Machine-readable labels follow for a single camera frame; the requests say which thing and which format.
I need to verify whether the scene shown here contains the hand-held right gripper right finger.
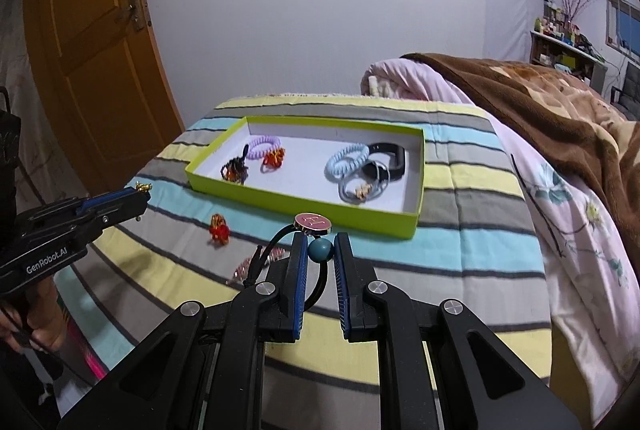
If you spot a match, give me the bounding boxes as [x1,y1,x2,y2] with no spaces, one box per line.
[333,232,583,430]

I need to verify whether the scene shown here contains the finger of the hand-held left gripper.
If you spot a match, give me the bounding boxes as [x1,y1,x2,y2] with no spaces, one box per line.
[15,188,138,236]
[30,194,150,243]

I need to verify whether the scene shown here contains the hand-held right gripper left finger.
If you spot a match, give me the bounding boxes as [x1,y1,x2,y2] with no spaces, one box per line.
[55,232,309,430]

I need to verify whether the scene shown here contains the black teal bead hair tie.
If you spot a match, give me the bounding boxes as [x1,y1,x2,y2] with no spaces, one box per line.
[247,212,335,316]

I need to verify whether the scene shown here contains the lime green cardboard box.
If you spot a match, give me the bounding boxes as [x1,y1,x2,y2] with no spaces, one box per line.
[185,115,426,240]

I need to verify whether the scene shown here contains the thin grey hair tie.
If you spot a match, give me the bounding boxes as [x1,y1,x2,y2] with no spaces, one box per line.
[338,160,391,204]

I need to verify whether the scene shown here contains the dark beaded hair tie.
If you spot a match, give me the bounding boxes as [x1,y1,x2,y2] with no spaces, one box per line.
[220,143,251,186]

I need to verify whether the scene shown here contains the light blue spiral hair tie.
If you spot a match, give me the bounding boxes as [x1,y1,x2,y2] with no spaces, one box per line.
[325,142,371,183]

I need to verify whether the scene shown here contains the red knot hair clip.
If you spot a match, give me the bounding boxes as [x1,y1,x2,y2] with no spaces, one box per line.
[208,213,231,245]
[260,148,287,173]

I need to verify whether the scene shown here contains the black wristband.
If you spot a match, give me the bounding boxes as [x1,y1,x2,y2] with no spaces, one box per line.
[359,141,407,183]

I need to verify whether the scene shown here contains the purple spiral hair tie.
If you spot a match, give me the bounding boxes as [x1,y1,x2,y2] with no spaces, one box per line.
[247,135,281,162]

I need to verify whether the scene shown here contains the person's left hand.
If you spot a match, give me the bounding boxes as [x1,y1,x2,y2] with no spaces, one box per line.
[0,280,68,353]

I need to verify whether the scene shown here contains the pink glitter hair clip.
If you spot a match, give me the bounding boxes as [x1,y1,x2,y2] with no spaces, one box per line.
[226,247,288,286]

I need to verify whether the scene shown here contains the striped bed sheet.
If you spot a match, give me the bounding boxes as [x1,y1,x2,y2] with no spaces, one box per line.
[52,92,553,430]

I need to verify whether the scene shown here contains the wooden door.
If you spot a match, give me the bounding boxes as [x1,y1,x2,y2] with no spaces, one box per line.
[20,0,186,196]

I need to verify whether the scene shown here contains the metal door lock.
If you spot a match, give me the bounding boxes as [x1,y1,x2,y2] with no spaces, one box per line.
[126,0,147,32]

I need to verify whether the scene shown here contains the pink floral quilt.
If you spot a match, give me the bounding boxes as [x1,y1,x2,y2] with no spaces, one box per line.
[360,57,640,421]

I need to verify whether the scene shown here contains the brown patterned blanket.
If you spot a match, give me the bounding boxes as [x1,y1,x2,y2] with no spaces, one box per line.
[400,52,640,306]

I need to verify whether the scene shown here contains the grey wooden shelf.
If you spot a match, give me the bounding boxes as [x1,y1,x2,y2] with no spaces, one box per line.
[530,30,608,86]

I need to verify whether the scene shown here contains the row of bottles and boxes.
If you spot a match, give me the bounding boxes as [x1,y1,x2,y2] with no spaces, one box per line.
[532,0,583,46]

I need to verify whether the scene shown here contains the black chair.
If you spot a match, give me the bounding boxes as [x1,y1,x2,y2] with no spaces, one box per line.
[612,60,640,121]

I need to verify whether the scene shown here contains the vase with purple branches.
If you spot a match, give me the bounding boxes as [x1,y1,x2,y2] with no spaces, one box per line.
[552,0,598,28]

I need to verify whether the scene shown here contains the barred window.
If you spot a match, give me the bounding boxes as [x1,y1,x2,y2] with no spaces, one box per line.
[606,0,640,56]

